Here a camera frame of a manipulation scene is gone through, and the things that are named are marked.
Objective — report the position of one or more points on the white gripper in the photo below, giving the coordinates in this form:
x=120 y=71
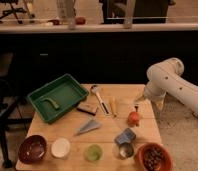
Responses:
x=153 y=93

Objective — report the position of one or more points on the red apple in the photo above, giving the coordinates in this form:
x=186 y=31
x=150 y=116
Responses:
x=133 y=119

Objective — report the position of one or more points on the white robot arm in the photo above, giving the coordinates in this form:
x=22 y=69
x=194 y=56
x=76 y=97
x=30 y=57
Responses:
x=165 y=78

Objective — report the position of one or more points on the small metal cup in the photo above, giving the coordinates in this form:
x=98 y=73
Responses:
x=126 y=150

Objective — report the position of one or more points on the green plastic cup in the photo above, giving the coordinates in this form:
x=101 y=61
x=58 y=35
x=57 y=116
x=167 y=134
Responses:
x=93 y=153

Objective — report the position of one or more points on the yellow banana toy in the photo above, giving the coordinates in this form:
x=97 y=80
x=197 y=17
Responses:
x=112 y=103

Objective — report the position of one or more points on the orange bowl with nuts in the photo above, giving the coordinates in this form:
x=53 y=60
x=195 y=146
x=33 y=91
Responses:
x=153 y=157

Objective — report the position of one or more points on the brown wooden block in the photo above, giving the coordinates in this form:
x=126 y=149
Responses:
x=87 y=108

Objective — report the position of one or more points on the grey triangular spatula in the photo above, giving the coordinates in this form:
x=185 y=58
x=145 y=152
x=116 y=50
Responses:
x=90 y=125

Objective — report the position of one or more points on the green plastic tray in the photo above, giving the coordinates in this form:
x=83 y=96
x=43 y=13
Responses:
x=65 y=90

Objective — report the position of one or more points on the green curved vegetable toy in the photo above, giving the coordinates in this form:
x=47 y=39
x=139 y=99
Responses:
x=53 y=103

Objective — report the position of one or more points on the red object on counter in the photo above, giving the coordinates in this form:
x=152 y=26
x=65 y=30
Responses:
x=80 y=20

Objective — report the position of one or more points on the dark red bowl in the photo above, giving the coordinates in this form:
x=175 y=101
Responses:
x=32 y=150

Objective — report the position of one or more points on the black chair at left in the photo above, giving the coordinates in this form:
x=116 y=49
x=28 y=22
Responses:
x=6 y=110

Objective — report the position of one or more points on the black office chair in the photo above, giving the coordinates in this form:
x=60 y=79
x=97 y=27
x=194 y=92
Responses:
x=26 y=9

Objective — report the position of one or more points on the metal spoon black handle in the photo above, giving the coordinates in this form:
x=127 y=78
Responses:
x=95 y=90

